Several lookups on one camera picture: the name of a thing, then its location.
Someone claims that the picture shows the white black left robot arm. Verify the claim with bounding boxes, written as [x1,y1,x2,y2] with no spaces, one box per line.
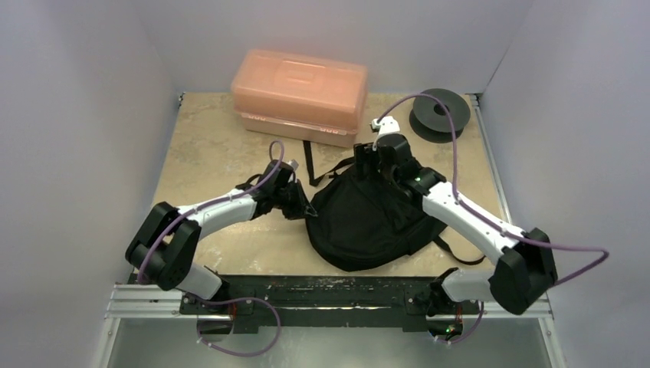
[125,159,317,314]

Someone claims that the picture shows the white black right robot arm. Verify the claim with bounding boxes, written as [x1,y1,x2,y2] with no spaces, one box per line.
[353,133,558,315]

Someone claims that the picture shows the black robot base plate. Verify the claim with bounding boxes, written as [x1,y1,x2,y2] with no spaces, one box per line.
[180,275,480,337]

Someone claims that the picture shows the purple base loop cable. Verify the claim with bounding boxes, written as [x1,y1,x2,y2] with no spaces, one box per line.
[195,297,282,358]

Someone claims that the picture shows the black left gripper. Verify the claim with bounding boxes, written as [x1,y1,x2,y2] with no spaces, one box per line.
[273,178,317,220]

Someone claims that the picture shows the black fabric student bag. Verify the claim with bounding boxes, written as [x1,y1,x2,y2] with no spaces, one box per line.
[303,141,453,271]

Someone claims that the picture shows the dark grey filament spool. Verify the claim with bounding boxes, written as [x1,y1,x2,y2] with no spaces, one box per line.
[409,88,471,143]

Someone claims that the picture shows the aluminium front frame rail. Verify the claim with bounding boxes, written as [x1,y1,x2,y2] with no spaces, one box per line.
[104,284,553,319]

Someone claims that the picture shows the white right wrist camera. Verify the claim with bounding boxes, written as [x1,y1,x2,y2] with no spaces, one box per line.
[370,116,401,151]

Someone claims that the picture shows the translucent orange plastic storage box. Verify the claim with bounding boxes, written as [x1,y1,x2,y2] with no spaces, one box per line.
[231,50,368,148]

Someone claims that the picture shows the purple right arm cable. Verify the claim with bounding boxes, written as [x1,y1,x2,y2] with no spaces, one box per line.
[376,92,610,287]

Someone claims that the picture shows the aluminium table edge rail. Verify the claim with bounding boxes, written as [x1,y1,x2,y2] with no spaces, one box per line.
[468,94,513,222]

